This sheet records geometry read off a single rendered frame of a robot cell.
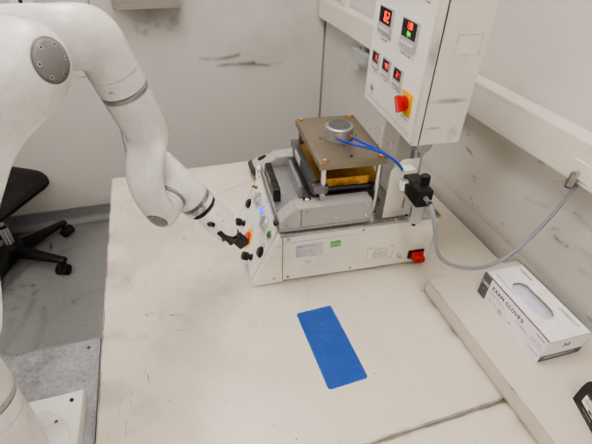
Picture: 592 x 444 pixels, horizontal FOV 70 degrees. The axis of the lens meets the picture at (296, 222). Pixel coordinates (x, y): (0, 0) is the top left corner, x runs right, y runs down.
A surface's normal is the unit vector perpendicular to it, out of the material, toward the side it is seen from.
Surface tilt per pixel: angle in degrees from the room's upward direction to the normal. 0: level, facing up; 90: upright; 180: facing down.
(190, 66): 90
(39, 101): 117
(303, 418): 0
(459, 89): 90
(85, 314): 0
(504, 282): 5
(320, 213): 90
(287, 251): 90
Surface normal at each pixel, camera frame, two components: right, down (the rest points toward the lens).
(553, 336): -0.11, -0.82
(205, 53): 0.30, 0.59
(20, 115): 0.52, 0.81
